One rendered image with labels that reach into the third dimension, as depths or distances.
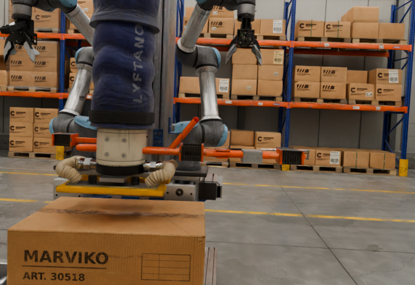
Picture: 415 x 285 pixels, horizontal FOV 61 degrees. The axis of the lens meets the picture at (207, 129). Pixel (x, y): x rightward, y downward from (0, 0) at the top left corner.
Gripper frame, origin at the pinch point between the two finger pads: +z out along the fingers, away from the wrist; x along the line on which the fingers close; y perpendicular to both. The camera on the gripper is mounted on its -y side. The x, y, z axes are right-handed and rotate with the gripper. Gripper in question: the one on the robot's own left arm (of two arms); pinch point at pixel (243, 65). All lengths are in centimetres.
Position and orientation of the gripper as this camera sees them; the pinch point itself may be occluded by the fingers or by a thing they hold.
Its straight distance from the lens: 151.9
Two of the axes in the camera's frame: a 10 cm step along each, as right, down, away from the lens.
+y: -0.4, 0.5, -10.0
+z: -0.4, 10.0, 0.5
